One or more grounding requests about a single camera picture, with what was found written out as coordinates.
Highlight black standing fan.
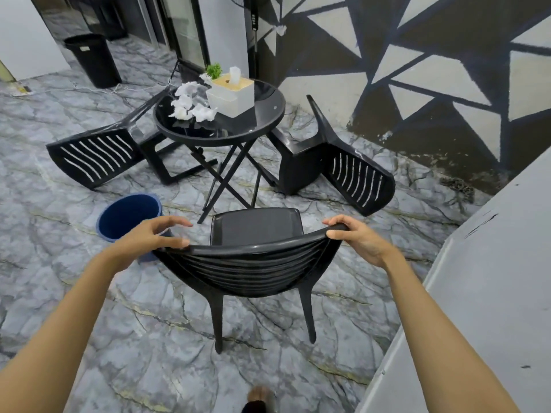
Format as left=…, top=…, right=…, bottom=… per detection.
left=227, top=0, right=278, bottom=65

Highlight round black glass table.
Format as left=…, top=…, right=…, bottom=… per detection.
left=153, top=78, right=286, bottom=224

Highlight black plastic chair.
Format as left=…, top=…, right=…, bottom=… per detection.
left=266, top=94, right=396, bottom=218
left=46, top=87, right=218, bottom=191
left=152, top=207, right=350, bottom=355

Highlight white artificial flowers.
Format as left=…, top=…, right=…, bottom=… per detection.
left=169, top=81, right=218, bottom=123

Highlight glass door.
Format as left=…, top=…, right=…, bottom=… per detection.
left=157, top=0, right=212, bottom=70

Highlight blue plastic bucket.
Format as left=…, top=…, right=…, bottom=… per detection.
left=96, top=193, right=174, bottom=264

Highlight person's foot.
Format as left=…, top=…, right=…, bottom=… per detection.
left=247, top=385, right=277, bottom=413

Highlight black trash bin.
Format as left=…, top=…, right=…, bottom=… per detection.
left=64, top=33, right=123, bottom=89

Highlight person's right hand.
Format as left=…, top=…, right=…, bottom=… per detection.
left=322, top=214, right=391, bottom=269

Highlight person's right forearm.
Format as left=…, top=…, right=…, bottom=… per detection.
left=379, top=248, right=522, bottom=413

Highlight person's left forearm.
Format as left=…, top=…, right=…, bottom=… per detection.
left=0, top=246, right=130, bottom=413

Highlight white tissue box wooden lid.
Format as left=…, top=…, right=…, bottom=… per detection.
left=206, top=76, right=256, bottom=118

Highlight person's left hand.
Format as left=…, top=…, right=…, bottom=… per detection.
left=111, top=216, right=193, bottom=272

